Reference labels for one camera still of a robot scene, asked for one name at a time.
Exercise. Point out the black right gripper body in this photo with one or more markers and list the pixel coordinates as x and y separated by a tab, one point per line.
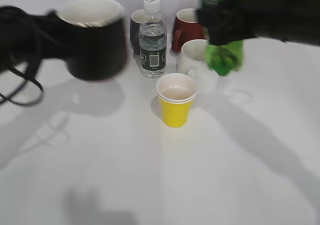
296	21

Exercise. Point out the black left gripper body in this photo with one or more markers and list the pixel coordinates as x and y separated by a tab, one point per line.
26	36

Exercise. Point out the dark red mug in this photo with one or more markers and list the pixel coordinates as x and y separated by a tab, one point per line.
186	28

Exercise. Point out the clear water bottle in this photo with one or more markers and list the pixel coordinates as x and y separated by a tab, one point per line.
152	40

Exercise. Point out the green soda bottle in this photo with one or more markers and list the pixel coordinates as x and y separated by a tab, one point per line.
225	58

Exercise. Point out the dark grey mug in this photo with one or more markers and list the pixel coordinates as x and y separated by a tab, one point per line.
135	21

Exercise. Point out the black mug white interior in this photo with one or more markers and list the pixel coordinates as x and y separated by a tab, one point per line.
94	39

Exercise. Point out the yellow paper cup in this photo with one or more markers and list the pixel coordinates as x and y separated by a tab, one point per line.
176	92

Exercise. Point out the white ceramic mug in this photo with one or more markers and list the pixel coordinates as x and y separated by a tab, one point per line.
192	62

